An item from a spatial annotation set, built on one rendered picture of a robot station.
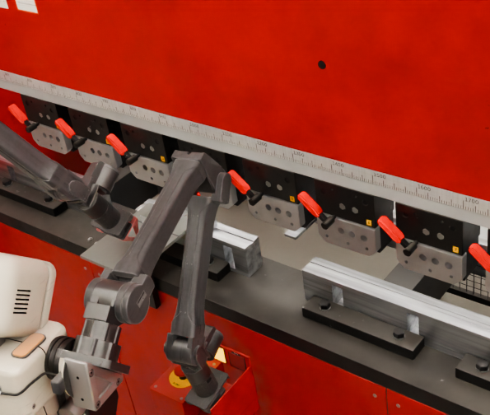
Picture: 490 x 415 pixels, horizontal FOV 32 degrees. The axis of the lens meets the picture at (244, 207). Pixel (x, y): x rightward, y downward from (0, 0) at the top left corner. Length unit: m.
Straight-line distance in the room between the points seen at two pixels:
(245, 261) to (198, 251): 0.34
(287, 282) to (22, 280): 0.81
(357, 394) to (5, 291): 0.87
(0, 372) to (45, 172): 0.55
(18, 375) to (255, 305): 0.74
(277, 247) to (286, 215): 1.79
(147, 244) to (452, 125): 0.63
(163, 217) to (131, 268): 0.13
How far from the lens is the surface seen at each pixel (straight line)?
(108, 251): 2.23
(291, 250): 3.74
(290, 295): 2.17
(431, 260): 1.82
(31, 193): 2.75
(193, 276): 1.89
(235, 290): 2.21
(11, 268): 1.61
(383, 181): 1.77
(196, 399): 2.05
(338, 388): 2.09
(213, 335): 2.00
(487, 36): 1.51
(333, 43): 1.67
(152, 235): 1.72
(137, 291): 1.65
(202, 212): 1.88
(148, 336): 2.53
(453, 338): 1.95
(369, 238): 1.87
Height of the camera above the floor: 2.28
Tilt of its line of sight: 34 degrees down
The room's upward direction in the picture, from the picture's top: 9 degrees counter-clockwise
